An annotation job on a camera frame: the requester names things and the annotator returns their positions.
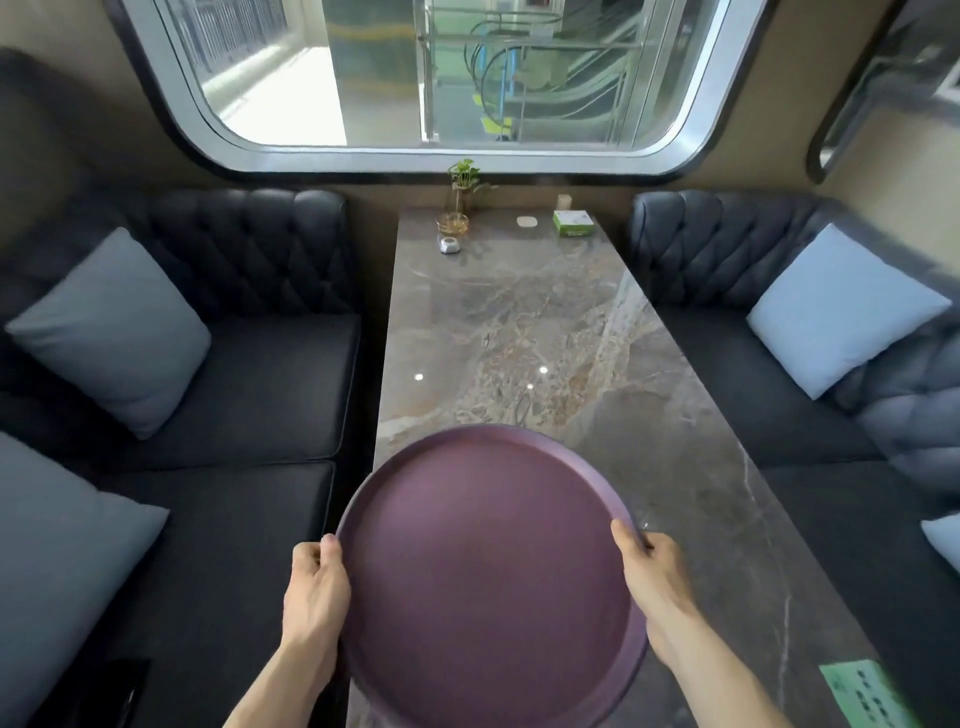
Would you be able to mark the person's right thumb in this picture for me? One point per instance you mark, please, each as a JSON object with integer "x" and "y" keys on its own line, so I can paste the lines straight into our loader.
{"x": 627, "y": 541}

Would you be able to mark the person's left forearm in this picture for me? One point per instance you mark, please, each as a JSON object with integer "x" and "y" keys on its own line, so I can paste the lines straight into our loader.
{"x": 281, "y": 686}

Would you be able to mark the person's right hand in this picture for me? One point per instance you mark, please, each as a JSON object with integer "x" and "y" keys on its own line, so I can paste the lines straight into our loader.
{"x": 660, "y": 589}

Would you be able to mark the dark tufted sofa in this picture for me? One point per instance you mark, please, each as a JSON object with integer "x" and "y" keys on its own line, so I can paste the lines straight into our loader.
{"x": 225, "y": 420}
{"x": 810, "y": 375}

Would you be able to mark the round purple tray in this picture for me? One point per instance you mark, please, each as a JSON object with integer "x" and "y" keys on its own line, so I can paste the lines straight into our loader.
{"x": 487, "y": 577}

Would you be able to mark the green table sticker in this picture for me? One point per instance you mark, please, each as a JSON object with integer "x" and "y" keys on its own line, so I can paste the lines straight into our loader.
{"x": 862, "y": 694}

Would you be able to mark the person's left hand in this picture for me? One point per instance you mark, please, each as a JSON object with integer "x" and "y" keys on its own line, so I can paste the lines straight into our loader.
{"x": 313, "y": 600}

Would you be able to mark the grey-blue cushion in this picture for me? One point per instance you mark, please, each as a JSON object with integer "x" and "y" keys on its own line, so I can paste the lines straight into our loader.
{"x": 112, "y": 330}
{"x": 52, "y": 570}

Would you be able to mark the small white round ashtray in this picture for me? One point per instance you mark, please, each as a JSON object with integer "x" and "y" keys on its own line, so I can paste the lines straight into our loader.
{"x": 448, "y": 245}

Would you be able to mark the glass vase with green plant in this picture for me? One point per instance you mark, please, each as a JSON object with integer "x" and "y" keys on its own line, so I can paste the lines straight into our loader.
{"x": 457, "y": 202}

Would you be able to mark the green tissue box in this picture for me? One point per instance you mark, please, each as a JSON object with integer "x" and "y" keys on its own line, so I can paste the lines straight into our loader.
{"x": 573, "y": 223}

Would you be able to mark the person's right forearm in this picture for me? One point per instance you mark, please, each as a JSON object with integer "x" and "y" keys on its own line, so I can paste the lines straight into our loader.
{"x": 724, "y": 671}

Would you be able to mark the rounded dark-framed window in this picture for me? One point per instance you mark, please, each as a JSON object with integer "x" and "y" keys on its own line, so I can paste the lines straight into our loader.
{"x": 877, "y": 82}

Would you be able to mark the light blue cushion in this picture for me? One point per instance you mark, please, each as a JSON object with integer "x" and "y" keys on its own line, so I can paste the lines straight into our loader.
{"x": 844, "y": 311}
{"x": 943, "y": 538}

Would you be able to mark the rounded silver-framed window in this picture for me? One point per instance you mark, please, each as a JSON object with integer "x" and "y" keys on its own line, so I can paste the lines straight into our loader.
{"x": 450, "y": 82}

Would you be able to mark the person's left thumb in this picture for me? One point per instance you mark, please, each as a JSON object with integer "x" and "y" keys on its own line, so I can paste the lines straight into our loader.
{"x": 334, "y": 553}

